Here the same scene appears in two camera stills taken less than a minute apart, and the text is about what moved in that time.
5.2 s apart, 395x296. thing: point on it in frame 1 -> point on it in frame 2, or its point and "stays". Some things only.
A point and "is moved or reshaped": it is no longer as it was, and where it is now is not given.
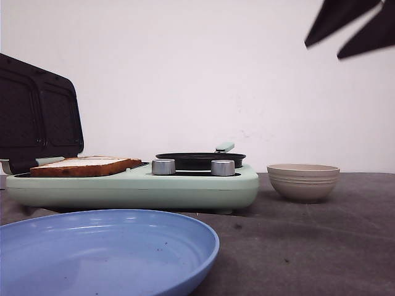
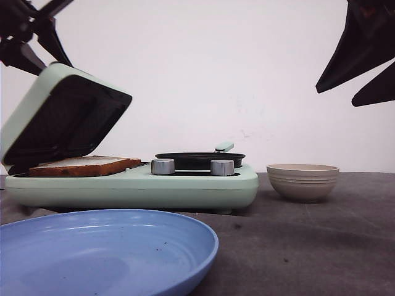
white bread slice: x=83 y=166 stays
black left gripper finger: x=334 y=14 -> x=368 y=41
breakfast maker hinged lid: x=40 y=115 is moved or reshaped
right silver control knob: x=223 y=167 stays
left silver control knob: x=163 y=166 stays
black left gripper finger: x=379 y=33 -> x=382 y=89
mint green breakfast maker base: x=136 y=189 stays
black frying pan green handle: x=202 y=161 stays
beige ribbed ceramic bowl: x=303 y=181 stays
